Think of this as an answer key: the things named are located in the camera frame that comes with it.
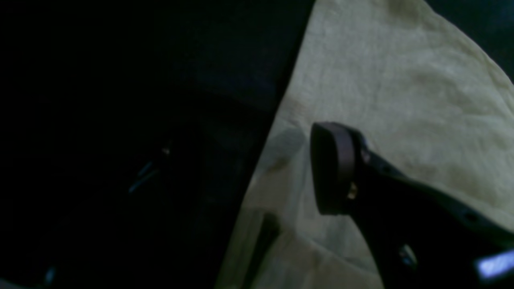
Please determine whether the light green T-shirt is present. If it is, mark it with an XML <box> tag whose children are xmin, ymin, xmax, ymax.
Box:
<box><xmin>215</xmin><ymin>0</ymin><xmax>514</xmax><ymax>289</ymax></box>

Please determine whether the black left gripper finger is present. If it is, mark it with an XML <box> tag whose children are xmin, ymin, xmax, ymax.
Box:
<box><xmin>310</xmin><ymin>122</ymin><xmax>514</xmax><ymax>289</ymax></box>

